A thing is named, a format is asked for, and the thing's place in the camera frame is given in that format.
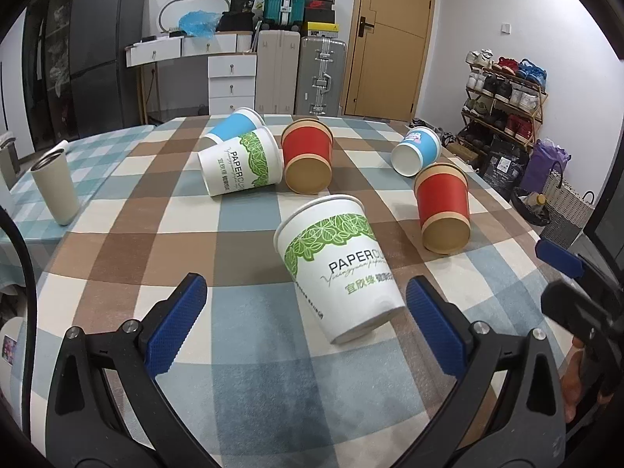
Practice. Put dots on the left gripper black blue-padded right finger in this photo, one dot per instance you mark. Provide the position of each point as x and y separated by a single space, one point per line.
527 425

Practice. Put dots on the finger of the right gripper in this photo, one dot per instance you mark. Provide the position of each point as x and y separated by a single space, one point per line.
559 258

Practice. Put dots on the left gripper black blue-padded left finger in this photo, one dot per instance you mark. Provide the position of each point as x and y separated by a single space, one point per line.
105 408

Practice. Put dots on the white green-leaf paper cup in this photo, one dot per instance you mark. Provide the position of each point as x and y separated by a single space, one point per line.
331 253

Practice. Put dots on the red paper cup right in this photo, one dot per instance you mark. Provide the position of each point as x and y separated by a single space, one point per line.
441 191

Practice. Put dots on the red paper cup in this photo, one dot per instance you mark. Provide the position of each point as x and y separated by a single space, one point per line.
441 191
307 146

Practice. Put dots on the blue white paper cup right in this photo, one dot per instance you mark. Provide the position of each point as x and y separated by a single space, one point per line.
419 149

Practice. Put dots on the red paper cup centre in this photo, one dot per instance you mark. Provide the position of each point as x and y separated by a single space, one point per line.
307 146

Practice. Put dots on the blue paper cup far left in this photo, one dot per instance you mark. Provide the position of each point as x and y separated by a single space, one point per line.
241 121

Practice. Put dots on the person's right hand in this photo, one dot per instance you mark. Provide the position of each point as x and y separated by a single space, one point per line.
570 382

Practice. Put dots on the woven grey basket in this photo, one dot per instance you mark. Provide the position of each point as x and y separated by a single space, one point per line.
569 212

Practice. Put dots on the purple bag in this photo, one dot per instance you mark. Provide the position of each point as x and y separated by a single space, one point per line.
545 157

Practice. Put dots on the smartphone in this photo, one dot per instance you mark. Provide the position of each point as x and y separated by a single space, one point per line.
8 349

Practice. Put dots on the wooden shoe rack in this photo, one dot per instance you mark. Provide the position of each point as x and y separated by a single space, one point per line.
506 97

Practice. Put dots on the beige steel tumbler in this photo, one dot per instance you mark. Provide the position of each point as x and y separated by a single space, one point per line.
53 179

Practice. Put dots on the wooden door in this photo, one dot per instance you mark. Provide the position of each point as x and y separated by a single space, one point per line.
389 41

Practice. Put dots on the silver aluminium suitcase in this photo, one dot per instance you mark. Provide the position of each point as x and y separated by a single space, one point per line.
320 76

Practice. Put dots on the beige suitcase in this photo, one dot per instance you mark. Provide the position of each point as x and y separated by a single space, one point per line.
277 68

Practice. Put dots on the white drawer cabinet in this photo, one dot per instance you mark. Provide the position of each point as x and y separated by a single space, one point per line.
231 82

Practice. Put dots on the stacked black shoe boxes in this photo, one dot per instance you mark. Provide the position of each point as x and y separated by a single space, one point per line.
320 18

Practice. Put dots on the white drawer desk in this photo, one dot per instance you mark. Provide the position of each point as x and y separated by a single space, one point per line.
146 57

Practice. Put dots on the black refrigerator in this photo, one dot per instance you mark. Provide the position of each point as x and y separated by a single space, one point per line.
104 88

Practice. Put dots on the blue plastic bag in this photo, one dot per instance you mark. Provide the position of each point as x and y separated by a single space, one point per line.
199 24

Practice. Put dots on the black bag on desk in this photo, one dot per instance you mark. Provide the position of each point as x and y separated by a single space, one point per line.
239 17

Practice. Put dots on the wall light switch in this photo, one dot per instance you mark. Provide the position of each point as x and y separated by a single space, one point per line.
505 27

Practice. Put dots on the white oval mirror frame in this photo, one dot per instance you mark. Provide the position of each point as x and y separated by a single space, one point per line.
170 13

